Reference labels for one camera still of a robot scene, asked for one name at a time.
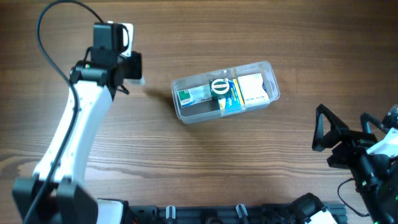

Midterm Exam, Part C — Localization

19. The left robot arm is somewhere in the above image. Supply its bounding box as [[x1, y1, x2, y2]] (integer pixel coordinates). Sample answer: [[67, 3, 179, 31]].
[[12, 22, 144, 223]]

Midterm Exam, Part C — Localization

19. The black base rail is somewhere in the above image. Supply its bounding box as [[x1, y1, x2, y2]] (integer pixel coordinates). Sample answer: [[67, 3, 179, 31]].
[[124, 203, 348, 224]]

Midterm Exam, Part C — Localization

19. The white lotion bottle clear cap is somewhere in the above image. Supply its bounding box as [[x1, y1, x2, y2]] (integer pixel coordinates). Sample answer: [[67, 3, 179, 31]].
[[125, 77, 146, 86]]

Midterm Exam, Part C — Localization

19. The white green medicine box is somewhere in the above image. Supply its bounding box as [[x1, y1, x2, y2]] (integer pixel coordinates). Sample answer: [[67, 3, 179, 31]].
[[178, 85, 212, 108]]

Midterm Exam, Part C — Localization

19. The blue yellow VapoDrops box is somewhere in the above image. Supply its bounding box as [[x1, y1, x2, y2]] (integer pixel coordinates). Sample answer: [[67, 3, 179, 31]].
[[218, 78, 246, 116]]

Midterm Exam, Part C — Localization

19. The clear plastic container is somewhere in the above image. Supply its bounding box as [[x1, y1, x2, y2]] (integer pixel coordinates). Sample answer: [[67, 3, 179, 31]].
[[171, 61, 280, 124]]

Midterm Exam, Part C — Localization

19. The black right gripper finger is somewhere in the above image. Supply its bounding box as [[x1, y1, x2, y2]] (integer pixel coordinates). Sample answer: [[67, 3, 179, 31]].
[[360, 113, 387, 134], [312, 103, 351, 152]]

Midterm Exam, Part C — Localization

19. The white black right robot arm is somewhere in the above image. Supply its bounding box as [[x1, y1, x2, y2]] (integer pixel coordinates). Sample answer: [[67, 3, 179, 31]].
[[312, 104, 397, 223]]

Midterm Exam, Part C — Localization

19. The dark green square sachet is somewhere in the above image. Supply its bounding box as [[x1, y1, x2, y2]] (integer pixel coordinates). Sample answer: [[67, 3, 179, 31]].
[[209, 78, 232, 100]]

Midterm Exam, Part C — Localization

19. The white blue medicine box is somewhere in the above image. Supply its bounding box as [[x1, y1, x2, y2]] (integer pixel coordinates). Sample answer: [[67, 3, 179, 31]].
[[238, 73, 269, 105]]

